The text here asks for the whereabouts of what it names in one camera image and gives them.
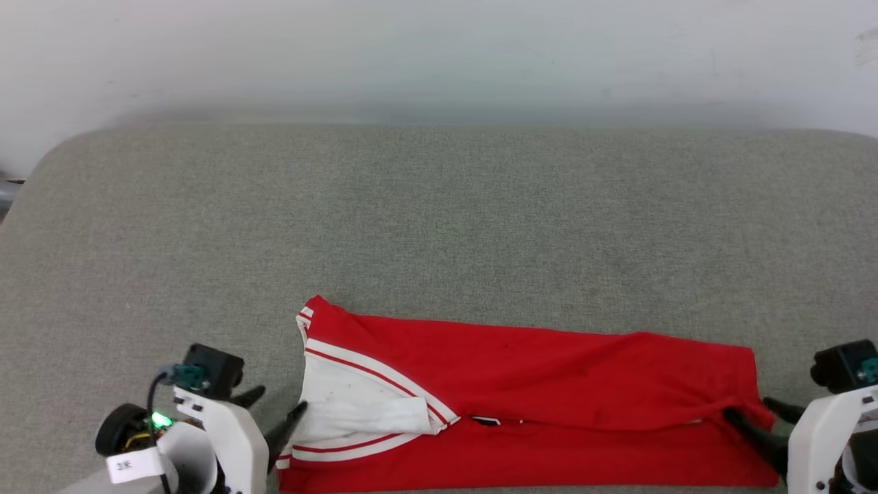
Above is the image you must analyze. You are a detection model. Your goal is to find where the red and white garment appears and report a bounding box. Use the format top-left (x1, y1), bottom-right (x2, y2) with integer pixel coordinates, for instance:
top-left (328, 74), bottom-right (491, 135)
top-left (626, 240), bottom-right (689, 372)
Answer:
top-left (276, 295), bottom-right (781, 493)

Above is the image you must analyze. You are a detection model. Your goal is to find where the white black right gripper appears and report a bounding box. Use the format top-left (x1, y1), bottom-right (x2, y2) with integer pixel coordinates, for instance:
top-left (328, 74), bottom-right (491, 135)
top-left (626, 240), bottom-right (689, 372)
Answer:
top-left (723, 385), bottom-right (878, 494)

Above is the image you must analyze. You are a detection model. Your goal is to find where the white paper label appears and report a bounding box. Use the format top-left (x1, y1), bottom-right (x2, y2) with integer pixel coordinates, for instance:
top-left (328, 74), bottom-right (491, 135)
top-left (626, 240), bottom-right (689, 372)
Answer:
top-left (106, 447), bottom-right (167, 484)

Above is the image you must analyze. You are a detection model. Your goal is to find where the dark grey fixture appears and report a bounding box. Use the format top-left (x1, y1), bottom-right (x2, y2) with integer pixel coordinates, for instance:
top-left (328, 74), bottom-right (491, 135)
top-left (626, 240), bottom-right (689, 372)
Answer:
top-left (0, 175), bottom-right (27, 222)

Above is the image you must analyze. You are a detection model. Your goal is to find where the grey fabric sofa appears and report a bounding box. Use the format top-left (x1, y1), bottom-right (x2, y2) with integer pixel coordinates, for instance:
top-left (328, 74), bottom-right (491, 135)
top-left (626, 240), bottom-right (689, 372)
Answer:
top-left (0, 122), bottom-right (878, 494)

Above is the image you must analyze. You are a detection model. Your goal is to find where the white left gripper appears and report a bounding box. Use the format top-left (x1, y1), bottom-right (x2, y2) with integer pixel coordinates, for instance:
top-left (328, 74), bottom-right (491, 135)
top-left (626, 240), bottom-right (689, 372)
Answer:
top-left (172, 385), bottom-right (309, 494)

